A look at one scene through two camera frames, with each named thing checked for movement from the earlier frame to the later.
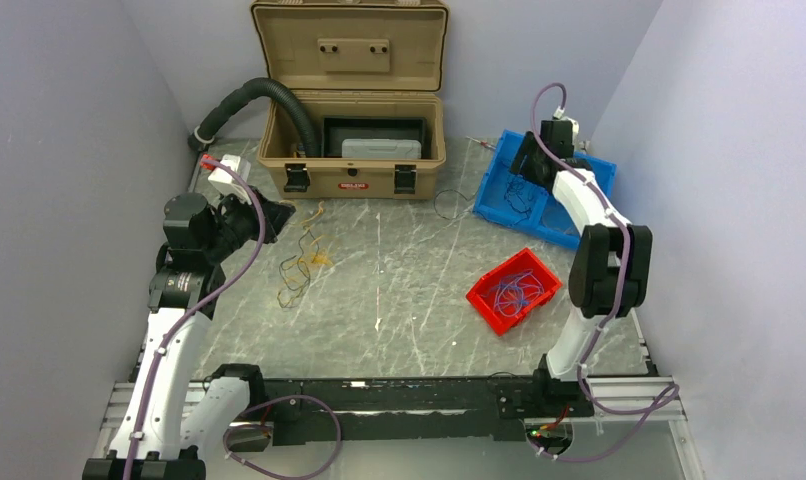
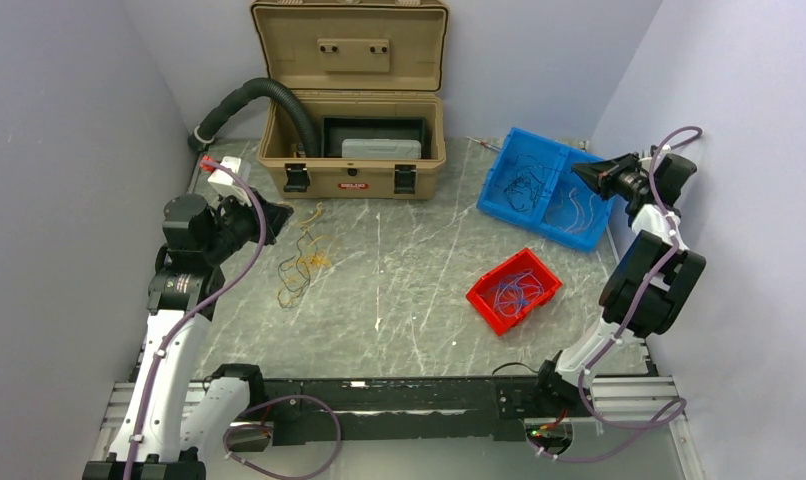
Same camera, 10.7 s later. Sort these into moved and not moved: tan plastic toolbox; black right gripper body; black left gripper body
Moved: black right gripper body
Not moved: black left gripper body; tan plastic toolbox
